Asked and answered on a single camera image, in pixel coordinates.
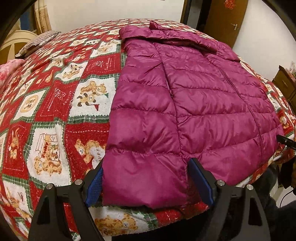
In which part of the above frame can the magenta quilted down jacket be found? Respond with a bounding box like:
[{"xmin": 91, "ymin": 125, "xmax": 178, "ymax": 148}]
[{"xmin": 102, "ymin": 22, "xmax": 283, "ymax": 209}]

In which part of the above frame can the dark wooden dresser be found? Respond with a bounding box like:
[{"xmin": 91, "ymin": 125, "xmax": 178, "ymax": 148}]
[{"xmin": 273, "ymin": 66, "xmax": 295, "ymax": 113}]

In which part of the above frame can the brown wooden door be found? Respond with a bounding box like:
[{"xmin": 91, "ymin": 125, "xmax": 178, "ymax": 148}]
[{"xmin": 203, "ymin": 0, "xmax": 248, "ymax": 48}]

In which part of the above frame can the pink floral folded blanket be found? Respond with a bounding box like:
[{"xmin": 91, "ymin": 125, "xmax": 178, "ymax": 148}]
[{"xmin": 0, "ymin": 59, "xmax": 25, "ymax": 87}]

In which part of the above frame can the grey striped pillow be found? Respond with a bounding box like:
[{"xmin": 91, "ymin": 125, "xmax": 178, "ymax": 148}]
[{"xmin": 15, "ymin": 30, "xmax": 60, "ymax": 58}]

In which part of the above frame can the beige curved headboard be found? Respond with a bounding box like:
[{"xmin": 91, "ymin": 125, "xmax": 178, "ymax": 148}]
[{"xmin": 0, "ymin": 30, "xmax": 37, "ymax": 65}]

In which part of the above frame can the beige patterned curtain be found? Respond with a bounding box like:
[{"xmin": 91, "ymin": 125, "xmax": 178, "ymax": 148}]
[{"xmin": 34, "ymin": 0, "xmax": 52, "ymax": 34}]

